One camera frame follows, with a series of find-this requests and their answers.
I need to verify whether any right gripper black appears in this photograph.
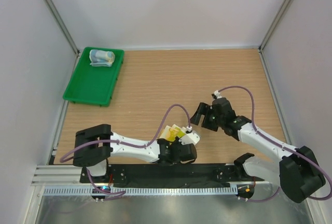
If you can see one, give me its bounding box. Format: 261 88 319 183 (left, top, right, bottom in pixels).
188 102 225 132

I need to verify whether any yellow green patterned towel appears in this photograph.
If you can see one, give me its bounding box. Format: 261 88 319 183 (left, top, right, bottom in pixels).
159 124 186 142

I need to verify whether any blue polka dot towel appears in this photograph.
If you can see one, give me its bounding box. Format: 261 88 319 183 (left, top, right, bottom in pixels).
89 49 115 67

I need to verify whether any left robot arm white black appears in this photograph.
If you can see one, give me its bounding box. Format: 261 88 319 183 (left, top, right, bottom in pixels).
73 124 200 183

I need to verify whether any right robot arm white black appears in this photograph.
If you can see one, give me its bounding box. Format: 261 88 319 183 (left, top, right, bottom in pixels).
190 97 326 203

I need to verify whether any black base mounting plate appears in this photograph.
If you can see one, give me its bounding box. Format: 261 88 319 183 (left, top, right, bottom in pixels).
92 163 263 189

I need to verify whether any green plastic tray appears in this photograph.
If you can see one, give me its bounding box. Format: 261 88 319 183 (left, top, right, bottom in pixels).
63 47 125 107

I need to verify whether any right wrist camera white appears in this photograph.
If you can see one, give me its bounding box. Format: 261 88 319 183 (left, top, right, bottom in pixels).
211 90 223 100

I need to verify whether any white slotted cable duct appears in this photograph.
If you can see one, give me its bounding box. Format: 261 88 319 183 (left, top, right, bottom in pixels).
43 185 238 197

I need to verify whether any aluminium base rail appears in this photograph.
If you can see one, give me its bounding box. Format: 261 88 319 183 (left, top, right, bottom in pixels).
32 165 262 185

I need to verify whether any right aluminium frame post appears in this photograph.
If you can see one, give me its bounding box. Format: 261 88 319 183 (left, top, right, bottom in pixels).
258 0 308 52

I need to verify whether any aluminium frame post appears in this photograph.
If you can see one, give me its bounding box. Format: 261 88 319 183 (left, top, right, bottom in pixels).
258 0 308 52
31 0 80 55

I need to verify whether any left aluminium frame post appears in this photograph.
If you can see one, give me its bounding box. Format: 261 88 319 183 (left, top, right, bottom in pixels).
31 0 80 55

